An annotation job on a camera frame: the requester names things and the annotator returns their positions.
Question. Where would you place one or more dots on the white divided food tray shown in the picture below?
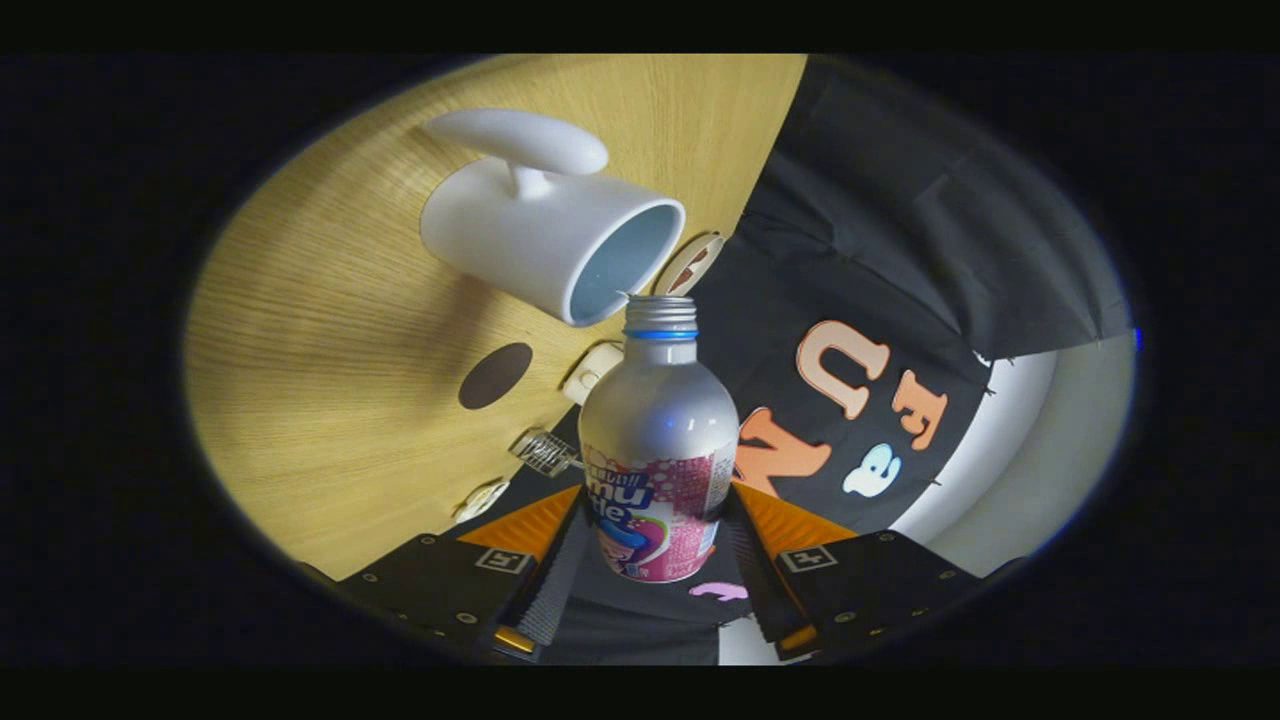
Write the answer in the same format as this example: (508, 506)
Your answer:
(482, 500)

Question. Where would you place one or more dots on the wooden table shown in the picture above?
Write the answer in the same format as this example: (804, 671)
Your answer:
(330, 400)

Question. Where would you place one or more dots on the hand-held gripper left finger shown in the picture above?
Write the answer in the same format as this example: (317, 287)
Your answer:
(550, 585)

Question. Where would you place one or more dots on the black backdrop cloth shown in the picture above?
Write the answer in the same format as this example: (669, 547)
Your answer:
(900, 220)

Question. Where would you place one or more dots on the white toaster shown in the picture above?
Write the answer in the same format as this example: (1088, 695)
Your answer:
(592, 372)

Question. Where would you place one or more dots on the round brown coaster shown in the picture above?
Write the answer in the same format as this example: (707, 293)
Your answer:
(495, 376)

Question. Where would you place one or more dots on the silver juice bottle red label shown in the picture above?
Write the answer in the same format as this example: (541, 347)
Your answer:
(660, 430)

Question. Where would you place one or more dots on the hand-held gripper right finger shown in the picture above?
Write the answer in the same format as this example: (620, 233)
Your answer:
(757, 590)

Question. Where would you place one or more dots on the small white plate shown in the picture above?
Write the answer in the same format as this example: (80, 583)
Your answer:
(686, 268)

